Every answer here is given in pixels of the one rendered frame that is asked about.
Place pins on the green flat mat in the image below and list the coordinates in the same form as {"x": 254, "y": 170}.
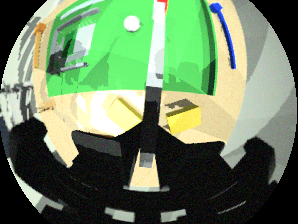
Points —
{"x": 118, "y": 59}

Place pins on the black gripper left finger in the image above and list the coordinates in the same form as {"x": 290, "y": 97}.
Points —
{"x": 121, "y": 150}

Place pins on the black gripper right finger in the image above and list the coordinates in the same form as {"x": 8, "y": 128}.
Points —
{"x": 171, "y": 155}

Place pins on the yellow rectangular block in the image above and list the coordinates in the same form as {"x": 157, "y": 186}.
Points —
{"x": 184, "y": 118}
{"x": 123, "y": 115}

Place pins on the white flat bar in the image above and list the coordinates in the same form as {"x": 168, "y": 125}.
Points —
{"x": 79, "y": 8}

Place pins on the white golf ball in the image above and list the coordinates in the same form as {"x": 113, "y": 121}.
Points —
{"x": 132, "y": 23}

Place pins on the blue putter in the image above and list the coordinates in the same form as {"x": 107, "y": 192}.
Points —
{"x": 216, "y": 7}

